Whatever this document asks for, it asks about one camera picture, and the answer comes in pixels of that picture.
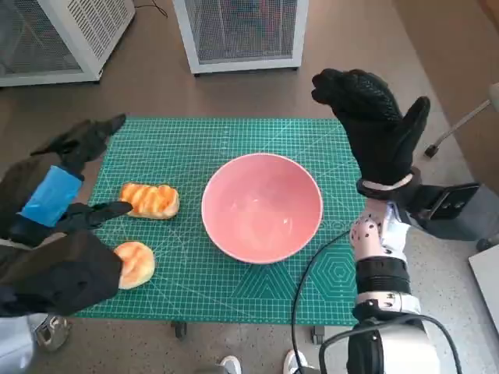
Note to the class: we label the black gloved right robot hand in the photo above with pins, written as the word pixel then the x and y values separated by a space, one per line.
pixel 378 136

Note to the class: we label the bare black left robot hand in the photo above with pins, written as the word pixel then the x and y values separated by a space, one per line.
pixel 50 195

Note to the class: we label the long striped toy bread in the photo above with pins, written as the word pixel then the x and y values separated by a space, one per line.
pixel 152 200

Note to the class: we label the round toy bread bun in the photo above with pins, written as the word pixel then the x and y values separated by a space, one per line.
pixel 136 265

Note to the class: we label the pink bowl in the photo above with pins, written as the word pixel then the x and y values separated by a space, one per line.
pixel 261 210

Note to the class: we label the grey metal stand leg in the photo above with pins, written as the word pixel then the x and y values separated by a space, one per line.
pixel 460 124

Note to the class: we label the person's grey sneaker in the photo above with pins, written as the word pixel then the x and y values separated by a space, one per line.
pixel 52 333

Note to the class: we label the black chair caster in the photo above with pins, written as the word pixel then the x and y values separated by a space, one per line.
pixel 485 244

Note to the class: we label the green cutting mat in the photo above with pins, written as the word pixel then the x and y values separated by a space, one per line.
pixel 195 280

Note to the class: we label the white cabinet with louvred side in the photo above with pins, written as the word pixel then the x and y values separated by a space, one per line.
pixel 93 31

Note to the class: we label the white mesh-front cabinet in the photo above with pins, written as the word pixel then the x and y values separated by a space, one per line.
pixel 241 35

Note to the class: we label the white flat panel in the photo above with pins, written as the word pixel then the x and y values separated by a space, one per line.
pixel 487 288

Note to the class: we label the black table caster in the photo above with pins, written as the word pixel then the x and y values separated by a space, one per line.
pixel 317 335
pixel 179 331

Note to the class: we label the person's white shoe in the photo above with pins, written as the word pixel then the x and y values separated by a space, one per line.
pixel 231 365
pixel 294 361

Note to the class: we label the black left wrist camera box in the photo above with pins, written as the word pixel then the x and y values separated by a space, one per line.
pixel 58 272

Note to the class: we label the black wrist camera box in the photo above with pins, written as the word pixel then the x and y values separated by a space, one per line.
pixel 456 210
pixel 58 272

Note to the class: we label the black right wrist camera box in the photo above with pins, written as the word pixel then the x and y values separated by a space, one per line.
pixel 456 210

